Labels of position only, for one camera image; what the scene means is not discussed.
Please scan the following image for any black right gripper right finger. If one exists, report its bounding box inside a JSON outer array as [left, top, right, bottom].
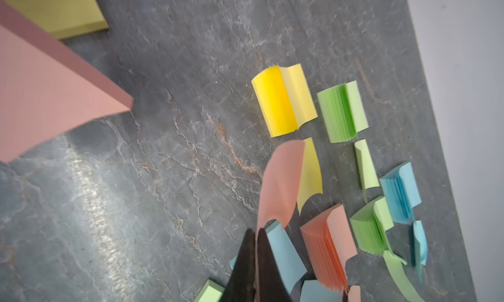
[[255, 228, 292, 301]]

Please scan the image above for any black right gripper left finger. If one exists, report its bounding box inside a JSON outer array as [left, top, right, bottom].
[[219, 229, 256, 302]]

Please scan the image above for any light blue memo pad front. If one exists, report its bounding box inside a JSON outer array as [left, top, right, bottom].
[[254, 221, 307, 301]]

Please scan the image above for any light blue memo pad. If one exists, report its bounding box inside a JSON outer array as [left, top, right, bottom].
[[379, 162, 422, 225], [254, 221, 307, 301]]

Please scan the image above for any torn light blue page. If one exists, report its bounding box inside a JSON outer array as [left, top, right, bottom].
[[413, 220, 428, 283], [300, 280, 343, 302]]

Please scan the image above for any salmon memo pad front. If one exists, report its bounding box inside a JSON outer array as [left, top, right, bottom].
[[301, 204, 357, 293]]

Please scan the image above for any torn yellow page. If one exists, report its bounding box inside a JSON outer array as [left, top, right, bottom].
[[297, 137, 323, 214]]

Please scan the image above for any light green memo pad small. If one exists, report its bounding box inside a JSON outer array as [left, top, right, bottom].
[[349, 196, 408, 265]]

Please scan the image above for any torn salmon page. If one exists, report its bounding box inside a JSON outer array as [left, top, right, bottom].
[[256, 140, 305, 230], [346, 285, 361, 302]]

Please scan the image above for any torn light green page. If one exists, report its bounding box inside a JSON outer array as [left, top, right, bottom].
[[354, 139, 380, 190], [383, 250, 425, 302]]

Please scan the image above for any yellow memo pad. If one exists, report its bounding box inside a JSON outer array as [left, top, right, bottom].
[[4, 0, 108, 39], [251, 64, 318, 138]]

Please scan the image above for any light green memo pad front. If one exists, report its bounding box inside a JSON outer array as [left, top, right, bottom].
[[317, 81, 369, 143]]

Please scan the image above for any red memo pad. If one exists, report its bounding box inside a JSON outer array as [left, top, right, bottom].
[[1, 1, 133, 163]]

